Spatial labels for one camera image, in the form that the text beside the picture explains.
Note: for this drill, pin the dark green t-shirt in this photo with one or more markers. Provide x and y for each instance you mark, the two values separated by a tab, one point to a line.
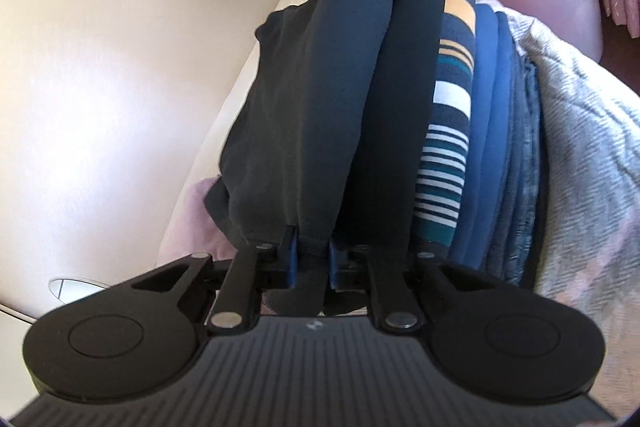
310	107

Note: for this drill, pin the pink bed blanket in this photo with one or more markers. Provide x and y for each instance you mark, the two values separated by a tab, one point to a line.
190	222

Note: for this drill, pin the grey-blue folded garment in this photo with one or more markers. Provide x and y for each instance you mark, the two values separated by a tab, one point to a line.
522	157

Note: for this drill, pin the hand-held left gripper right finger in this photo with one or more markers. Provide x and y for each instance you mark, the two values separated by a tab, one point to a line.
335	264

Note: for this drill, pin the striped folded shirt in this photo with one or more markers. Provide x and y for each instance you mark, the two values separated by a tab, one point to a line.
445	157

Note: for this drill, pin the grey knitted blanket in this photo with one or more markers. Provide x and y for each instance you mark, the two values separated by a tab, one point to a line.
590	157

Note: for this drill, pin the white ceiling lamp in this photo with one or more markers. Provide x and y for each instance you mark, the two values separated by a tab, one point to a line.
75	289

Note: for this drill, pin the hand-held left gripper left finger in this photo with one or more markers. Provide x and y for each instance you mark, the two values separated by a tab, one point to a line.
291	257

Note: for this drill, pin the blue folded shirt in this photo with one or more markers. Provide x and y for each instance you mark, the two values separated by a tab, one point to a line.
487	132

